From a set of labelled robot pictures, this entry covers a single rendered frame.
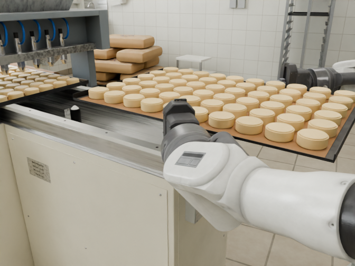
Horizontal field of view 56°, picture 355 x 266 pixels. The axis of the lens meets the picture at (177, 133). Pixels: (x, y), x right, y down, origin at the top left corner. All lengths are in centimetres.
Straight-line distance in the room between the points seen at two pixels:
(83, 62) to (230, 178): 132
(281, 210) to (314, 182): 4
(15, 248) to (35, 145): 49
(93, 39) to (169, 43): 381
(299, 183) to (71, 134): 76
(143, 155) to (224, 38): 422
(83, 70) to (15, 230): 74
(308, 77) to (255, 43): 385
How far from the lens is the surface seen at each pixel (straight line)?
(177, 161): 42
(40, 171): 116
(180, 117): 56
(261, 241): 194
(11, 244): 145
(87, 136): 93
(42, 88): 133
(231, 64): 496
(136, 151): 82
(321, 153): 58
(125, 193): 89
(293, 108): 72
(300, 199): 31
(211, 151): 38
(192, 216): 86
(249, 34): 484
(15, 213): 139
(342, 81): 102
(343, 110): 76
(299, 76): 99
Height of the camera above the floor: 123
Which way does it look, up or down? 22 degrees down
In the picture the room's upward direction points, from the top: straight up
